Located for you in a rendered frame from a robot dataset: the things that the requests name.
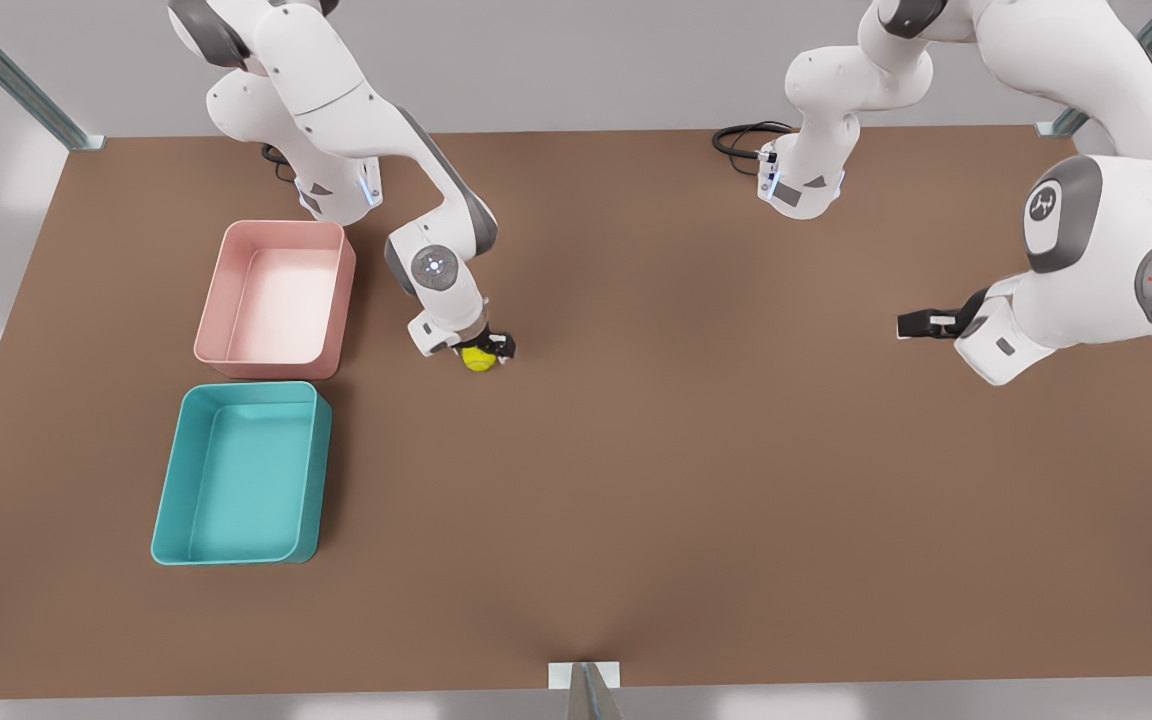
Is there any pink plastic tray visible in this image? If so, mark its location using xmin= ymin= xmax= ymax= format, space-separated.
xmin=194 ymin=220 xmax=357 ymax=381

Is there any teal plastic tray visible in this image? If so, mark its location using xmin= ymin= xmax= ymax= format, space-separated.
xmin=151 ymin=381 xmax=333 ymax=567

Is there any silver frame post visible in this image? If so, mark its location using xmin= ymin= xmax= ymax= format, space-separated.
xmin=1035 ymin=0 xmax=1152 ymax=139
xmin=0 ymin=0 xmax=106 ymax=153
xmin=549 ymin=661 xmax=623 ymax=720

